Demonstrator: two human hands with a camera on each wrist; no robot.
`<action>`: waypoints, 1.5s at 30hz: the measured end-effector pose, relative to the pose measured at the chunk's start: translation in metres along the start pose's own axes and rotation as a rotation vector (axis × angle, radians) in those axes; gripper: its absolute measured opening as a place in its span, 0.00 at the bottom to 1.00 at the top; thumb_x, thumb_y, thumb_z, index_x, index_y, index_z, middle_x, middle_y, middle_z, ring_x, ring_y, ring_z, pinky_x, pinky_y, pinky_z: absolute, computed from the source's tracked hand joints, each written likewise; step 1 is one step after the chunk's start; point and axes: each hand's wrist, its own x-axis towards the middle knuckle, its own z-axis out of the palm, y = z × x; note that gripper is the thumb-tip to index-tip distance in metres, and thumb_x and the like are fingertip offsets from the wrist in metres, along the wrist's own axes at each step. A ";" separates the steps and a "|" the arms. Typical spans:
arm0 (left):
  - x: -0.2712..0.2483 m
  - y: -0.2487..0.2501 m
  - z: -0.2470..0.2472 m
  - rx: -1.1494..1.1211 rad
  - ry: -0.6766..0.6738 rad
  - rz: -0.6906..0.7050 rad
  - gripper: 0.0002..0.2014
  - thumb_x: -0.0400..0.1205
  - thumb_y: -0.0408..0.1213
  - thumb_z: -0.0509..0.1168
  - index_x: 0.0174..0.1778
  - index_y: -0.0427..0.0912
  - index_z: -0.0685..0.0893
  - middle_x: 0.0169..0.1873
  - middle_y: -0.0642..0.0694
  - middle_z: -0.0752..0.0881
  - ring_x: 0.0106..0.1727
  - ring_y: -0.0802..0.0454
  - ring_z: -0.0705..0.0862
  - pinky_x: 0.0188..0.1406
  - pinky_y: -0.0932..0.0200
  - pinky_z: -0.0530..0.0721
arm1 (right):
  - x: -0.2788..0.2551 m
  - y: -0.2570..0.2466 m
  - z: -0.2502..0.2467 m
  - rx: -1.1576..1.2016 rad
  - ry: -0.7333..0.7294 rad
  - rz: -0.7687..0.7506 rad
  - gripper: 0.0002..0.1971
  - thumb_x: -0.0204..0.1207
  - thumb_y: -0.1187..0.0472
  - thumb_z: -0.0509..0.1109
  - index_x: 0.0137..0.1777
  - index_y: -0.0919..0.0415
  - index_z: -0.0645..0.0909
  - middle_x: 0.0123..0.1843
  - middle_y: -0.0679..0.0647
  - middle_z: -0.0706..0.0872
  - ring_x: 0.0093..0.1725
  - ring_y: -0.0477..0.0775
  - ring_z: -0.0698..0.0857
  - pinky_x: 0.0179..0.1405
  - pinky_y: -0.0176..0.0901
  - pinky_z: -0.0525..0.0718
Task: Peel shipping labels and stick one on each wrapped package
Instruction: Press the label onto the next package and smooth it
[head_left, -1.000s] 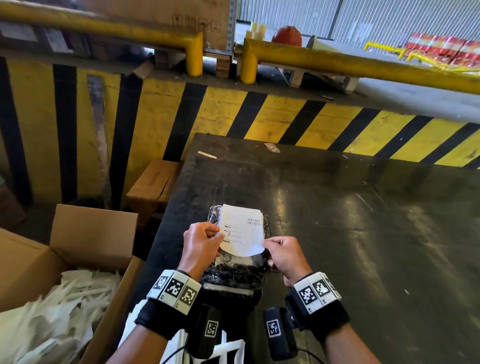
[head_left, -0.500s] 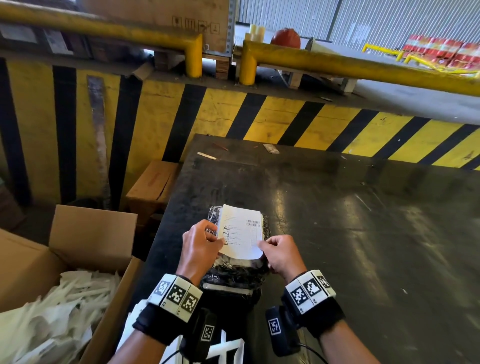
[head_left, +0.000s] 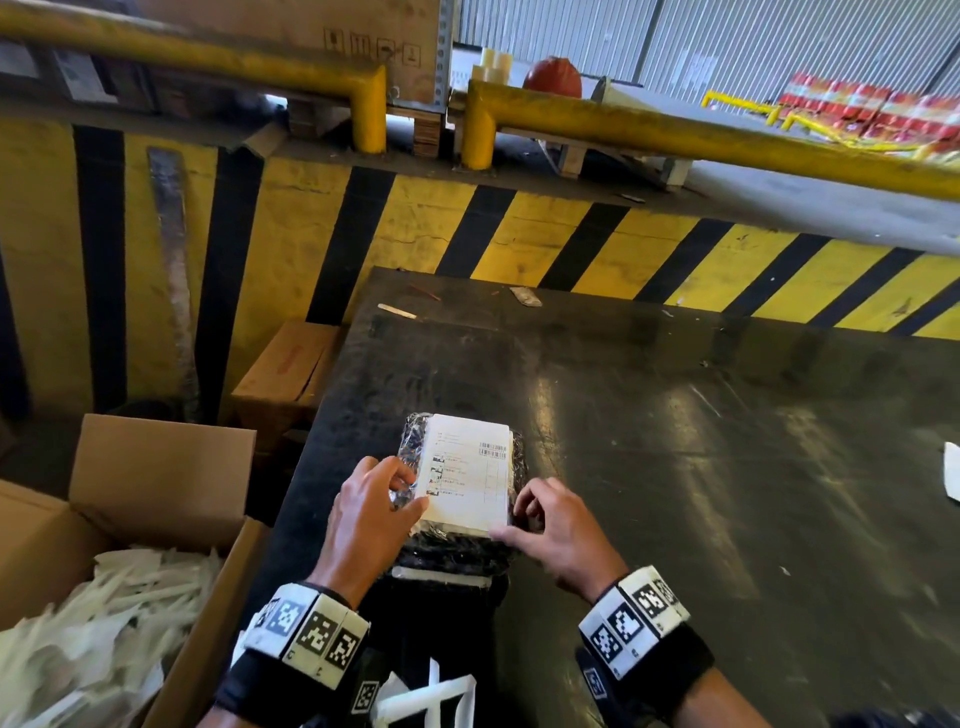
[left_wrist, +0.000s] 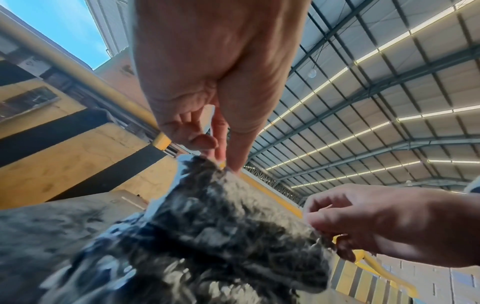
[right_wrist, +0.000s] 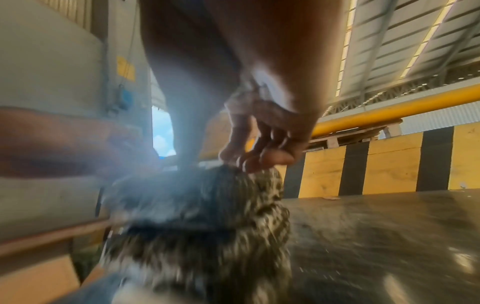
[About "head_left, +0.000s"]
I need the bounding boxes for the person's left hand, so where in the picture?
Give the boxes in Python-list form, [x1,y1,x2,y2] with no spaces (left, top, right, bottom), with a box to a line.
[307,455,431,610]

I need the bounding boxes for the person's right hand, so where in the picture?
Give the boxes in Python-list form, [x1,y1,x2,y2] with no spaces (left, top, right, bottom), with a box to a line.
[488,477,630,605]

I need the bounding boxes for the stack black packets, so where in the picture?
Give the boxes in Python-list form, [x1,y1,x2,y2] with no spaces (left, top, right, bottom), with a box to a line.
[389,524,519,594]

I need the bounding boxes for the printed label paper sheet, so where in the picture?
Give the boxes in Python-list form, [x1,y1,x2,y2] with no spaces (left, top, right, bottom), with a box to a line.
[414,413,515,538]

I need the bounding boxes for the person's right forearm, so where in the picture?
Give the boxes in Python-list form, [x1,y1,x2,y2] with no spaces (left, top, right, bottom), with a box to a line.
[674,667,774,728]

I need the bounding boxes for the pile of crumpled backing paper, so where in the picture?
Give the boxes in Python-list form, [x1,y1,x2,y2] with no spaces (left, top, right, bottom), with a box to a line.
[0,545,225,728]

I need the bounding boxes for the black wristband with white markers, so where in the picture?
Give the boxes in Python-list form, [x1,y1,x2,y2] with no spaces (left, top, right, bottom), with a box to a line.
[213,581,373,728]
[575,566,715,728]

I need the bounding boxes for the small brown cardboard box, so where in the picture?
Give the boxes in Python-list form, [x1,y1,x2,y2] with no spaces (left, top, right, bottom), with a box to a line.
[230,320,346,451]

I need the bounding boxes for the open brown cardboard box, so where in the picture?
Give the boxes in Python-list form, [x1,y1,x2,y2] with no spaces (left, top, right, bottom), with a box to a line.
[0,413,271,728]

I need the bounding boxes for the yellow black striped barrier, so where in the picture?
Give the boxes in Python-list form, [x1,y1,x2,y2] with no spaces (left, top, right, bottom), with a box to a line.
[0,119,960,421]

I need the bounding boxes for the white table with wooden legs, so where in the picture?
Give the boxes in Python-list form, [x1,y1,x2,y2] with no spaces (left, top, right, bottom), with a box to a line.
[554,74,695,189]

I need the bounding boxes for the wooden pallet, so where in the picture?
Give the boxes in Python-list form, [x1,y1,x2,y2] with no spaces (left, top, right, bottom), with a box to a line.
[288,101,451,159]

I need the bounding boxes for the small wooden block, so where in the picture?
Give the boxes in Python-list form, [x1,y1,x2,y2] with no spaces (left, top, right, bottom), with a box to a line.
[243,122,290,159]

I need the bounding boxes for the red hard hat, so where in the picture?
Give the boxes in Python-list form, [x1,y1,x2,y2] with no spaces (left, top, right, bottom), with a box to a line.
[522,56,584,99]

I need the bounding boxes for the cream paper rolls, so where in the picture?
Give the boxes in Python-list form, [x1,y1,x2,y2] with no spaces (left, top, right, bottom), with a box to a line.
[470,48,515,84]

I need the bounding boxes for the large plywood crate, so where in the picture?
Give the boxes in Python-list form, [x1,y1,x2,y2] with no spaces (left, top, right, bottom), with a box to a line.
[134,0,459,110]

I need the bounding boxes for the stack of red drink packs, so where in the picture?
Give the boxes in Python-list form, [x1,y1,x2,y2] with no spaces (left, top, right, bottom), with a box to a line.
[776,72,960,148]

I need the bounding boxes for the white paper tag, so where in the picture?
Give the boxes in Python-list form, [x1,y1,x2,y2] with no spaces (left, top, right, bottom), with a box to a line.
[52,48,118,103]
[0,41,39,80]

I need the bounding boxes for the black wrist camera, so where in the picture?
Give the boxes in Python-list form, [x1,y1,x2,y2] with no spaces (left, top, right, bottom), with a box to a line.
[348,652,384,728]
[575,648,624,728]

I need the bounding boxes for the yellow guard rail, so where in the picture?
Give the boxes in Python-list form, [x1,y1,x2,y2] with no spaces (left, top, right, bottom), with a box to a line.
[0,0,388,155]
[459,78,960,202]

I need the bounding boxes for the small yellow floor rail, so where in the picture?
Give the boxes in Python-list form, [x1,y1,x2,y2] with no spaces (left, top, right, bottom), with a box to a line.
[701,89,781,125]
[779,112,939,155]

